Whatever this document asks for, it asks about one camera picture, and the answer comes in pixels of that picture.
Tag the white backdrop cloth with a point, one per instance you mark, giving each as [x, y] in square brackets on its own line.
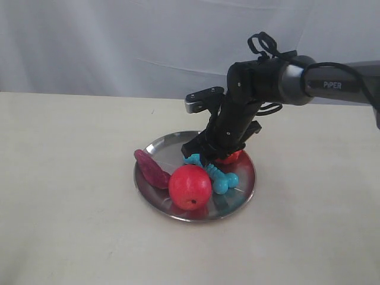
[167, 49]

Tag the purple toy sweet potato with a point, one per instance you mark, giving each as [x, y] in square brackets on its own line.
[151, 171]

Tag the round steel plate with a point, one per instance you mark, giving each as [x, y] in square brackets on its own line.
[166, 151]

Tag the red toy apple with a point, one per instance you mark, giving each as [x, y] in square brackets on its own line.
[190, 187]

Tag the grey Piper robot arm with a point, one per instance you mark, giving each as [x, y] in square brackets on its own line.
[276, 81]

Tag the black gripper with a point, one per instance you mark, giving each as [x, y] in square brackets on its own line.
[226, 132]

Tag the orange toy pumpkin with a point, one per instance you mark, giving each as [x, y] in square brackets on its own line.
[229, 159]

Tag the teal toy bone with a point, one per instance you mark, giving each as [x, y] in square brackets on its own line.
[221, 182]

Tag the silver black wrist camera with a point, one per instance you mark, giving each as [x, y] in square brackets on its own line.
[208, 99]

